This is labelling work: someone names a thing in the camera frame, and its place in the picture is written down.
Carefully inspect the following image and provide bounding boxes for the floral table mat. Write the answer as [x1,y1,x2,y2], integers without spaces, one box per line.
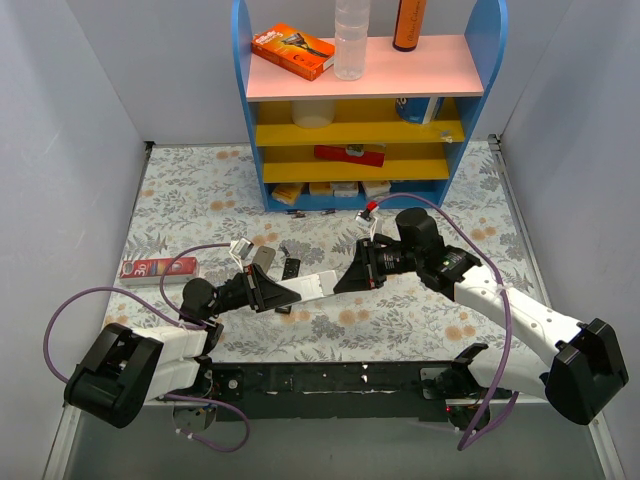
[123,142,541,362]

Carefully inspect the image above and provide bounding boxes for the orange razor box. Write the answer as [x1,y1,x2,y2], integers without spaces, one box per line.
[251,23,335,81]

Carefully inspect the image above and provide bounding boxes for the grey remote control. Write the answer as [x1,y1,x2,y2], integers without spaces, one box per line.
[252,246,276,273]

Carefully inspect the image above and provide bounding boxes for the white remote control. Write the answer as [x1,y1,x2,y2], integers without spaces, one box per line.
[278,270,338,303]

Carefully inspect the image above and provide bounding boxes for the yellow tissue pack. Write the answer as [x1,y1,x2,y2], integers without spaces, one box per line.
[271,182,306,206]

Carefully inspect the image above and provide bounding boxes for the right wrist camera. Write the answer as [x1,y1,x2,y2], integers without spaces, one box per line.
[355,201,380,240]

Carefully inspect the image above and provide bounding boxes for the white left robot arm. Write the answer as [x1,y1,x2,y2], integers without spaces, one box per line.
[64,264,303,428]

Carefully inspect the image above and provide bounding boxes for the white tissue pack middle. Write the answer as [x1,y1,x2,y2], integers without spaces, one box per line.
[330,182,359,198]

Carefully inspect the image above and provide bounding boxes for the orange cologne bottle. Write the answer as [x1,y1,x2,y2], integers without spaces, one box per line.
[392,0,428,52]

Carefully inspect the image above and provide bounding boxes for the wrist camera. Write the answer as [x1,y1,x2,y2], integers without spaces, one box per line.
[229,237,254,270]
[355,201,380,240]

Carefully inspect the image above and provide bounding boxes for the blue white can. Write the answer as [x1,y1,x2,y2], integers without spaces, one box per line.
[395,96,444,125]

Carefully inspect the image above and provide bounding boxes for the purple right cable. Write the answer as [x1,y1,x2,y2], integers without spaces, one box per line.
[372,193,520,451]

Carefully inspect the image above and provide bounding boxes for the red toothpaste box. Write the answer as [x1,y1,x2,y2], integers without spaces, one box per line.
[119,256,199,286]

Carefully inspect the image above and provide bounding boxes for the clear plastic bottle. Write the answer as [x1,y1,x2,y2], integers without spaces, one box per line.
[334,0,371,81]

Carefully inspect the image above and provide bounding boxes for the small clip on shelf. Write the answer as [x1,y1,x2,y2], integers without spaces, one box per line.
[440,131,453,143]

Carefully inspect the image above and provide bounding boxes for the red flat box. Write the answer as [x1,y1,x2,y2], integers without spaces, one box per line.
[313,144,386,167]

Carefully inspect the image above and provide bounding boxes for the white tissue pack right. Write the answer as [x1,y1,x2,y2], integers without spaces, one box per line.
[361,180,391,199]

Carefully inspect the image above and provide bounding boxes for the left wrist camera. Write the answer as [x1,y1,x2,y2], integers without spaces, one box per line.
[229,237,254,270]

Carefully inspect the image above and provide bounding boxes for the blue shelf unit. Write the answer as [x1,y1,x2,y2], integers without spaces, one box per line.
[231,1,508,212]

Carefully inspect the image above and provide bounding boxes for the white plastic cup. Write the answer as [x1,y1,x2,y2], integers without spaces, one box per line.
[291,100,335,129]

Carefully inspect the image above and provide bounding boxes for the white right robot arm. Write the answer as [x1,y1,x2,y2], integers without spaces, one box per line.
[334,207,629,425]

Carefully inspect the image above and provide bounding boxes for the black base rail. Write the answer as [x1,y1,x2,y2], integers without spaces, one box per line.
[212,361,482,422]

